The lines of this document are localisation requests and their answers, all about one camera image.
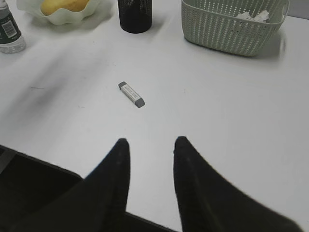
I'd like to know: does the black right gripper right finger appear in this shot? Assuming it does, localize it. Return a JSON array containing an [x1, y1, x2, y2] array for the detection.
[[173, 136, 302, 232]]

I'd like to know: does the waste paper ball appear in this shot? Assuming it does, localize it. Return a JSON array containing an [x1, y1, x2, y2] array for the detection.
[[236, 10, 269, 23]]

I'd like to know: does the frosted wavy glass plate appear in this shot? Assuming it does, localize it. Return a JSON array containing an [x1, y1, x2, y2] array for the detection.
[[16, 0, 100, 25]]

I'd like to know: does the grey white eraser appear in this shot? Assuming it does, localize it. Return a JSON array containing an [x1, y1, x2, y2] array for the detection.
[[118, 81, 145, 108]]

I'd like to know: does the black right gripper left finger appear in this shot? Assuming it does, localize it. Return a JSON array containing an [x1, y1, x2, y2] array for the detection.
[[31, 138, 130, 232]]

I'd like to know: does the yellow mango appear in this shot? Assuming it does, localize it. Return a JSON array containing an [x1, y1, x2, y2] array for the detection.
[[40, 0, 89, 16]]

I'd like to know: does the pale green plastic basket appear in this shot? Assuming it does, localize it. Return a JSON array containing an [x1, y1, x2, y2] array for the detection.
[[181, 0, 290, 57]]

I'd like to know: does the black mesh pen holder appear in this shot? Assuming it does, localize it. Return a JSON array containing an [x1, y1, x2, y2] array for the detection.
[[117, 0, 152, 34]]

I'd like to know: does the clear water bottle green label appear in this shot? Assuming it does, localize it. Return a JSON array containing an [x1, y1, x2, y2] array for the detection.
[[0, 0, 26, 54]]

